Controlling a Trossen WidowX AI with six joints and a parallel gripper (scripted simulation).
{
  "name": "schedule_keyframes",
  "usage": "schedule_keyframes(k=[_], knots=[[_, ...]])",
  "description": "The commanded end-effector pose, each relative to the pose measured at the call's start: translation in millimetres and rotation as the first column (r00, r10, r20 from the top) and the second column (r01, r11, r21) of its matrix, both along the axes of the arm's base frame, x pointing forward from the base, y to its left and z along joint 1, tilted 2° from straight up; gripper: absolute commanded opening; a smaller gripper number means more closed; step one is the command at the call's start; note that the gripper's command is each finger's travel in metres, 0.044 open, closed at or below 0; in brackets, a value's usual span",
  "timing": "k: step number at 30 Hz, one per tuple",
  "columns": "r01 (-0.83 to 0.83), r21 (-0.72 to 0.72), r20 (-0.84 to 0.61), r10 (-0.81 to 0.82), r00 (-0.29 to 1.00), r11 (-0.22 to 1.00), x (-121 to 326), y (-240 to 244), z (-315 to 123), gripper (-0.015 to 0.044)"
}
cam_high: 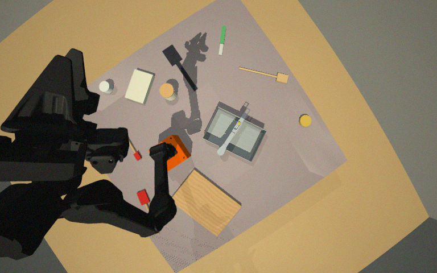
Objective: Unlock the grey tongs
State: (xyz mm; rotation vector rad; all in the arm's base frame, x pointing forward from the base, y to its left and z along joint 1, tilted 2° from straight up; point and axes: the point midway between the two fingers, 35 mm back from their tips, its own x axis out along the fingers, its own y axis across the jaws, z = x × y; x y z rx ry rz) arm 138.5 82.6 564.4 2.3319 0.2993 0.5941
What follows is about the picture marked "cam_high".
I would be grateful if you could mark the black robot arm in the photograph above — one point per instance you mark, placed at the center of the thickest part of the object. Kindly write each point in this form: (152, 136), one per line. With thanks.
(27, 211)

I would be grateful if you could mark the black spatula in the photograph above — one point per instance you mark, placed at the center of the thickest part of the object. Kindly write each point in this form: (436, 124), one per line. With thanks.
(173, 57)

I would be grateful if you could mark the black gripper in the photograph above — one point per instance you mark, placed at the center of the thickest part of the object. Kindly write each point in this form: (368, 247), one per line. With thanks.
(46, 120)

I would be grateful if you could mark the grey rectangular roasting tin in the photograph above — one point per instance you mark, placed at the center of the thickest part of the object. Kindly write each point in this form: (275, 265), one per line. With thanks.
(246, 140)

